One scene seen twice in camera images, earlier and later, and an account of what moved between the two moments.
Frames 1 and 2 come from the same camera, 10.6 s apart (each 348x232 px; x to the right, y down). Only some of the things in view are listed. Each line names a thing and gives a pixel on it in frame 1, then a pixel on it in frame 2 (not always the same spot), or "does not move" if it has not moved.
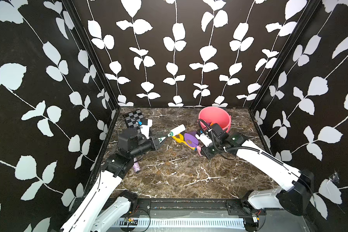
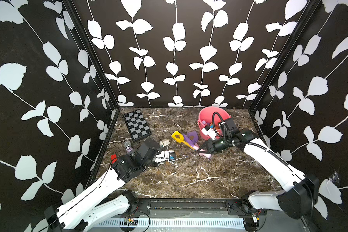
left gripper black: x=153 y=141 → x=154 y=164
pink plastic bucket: x=216 y=115 does not move
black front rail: x=192 y=208 does not move
